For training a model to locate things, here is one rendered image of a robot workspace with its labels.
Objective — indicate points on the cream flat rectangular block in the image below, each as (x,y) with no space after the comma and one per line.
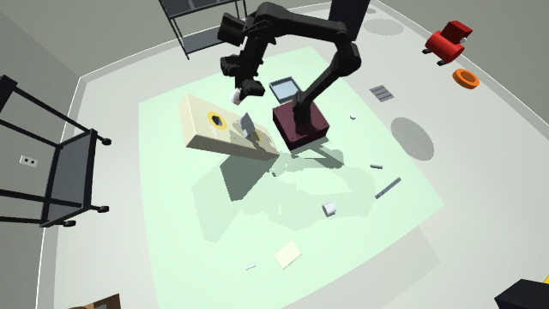
(287,254)

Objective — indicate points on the beige service panel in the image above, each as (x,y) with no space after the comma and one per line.
(208,127)

